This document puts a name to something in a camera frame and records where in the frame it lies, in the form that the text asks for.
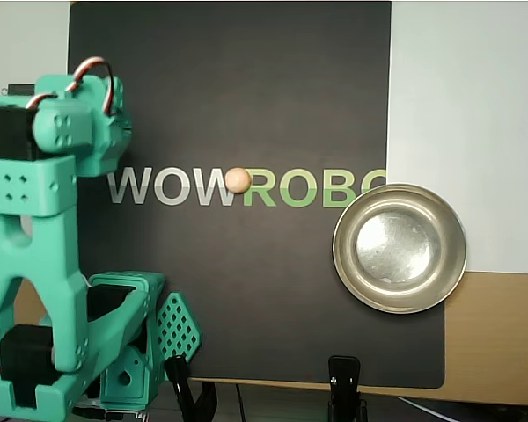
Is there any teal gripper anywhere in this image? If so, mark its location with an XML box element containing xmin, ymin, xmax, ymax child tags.
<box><xmin>76</xmin><ymin>114</ymin><xmax>134</xmax><ymax>178</ymax></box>

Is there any beige wooden ball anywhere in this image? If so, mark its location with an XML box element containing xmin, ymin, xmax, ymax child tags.
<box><xmin>224</xmin><ymin>167</ymin><xmax>252</xmax><ymax>194</ymax></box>

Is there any metal bowl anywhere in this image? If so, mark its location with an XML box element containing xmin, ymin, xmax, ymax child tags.
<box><xmin>332</xmin><ymin>182</ymin><xmax>468</xmax><ymax>316</ymax></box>

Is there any black WOWROBO mat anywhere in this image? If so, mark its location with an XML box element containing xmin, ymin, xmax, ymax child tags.
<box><xmin>56</xmin><ymin>1</ymin><xmax>446</xmax><ymax>390</ymax></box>

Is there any black table clamp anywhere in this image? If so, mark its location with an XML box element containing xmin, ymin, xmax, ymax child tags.
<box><xmin>165</xmin><ymin>353</ymin><xmax>219</xmax><ymax>422</ymax></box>

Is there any white paper sheet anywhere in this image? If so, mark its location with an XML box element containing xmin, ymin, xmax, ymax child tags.
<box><xmin>0</xmin><ymin>0</ymin><xmax>528</xmax><ymax>276</ymax></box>

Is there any gripper servo wire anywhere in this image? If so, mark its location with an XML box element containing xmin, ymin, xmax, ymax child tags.
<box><xmin>68</xmin><ymin>56</ymin><xmax>115</xmax><ymax>118</ymax></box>

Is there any wrist servo wire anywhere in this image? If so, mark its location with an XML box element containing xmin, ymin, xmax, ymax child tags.
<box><xmin>26</xmin><ymin>91</ymin><xmax>59</xmax><ymax>112</ymax></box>

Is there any thin black hanging cable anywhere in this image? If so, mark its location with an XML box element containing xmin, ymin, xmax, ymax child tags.
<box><xmin>235</xmin><ymin>382</ymin><xmax>247</xmax><ymax>422</ymax></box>

